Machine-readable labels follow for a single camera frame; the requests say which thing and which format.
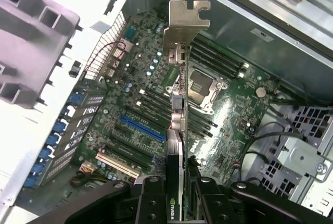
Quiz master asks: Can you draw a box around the white expansion slot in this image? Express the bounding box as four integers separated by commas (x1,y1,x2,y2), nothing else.
95,152,140,179

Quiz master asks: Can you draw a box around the blue expansion slot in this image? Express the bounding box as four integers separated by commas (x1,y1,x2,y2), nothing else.
119,114,167,143

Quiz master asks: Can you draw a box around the green motherboard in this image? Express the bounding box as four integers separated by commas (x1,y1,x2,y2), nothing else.
78,10,280,196

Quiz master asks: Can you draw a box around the CPU socket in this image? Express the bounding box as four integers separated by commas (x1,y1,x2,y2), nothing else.
166,66,228,115

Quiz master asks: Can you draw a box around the metal disk bay cage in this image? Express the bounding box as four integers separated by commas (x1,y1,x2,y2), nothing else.
260,104,333,209

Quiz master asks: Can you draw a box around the finned silver heatsink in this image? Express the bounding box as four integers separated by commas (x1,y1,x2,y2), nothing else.
111,40,131,61

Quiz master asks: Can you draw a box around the open grey PC case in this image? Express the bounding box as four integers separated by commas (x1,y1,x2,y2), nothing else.
0,0,333,224

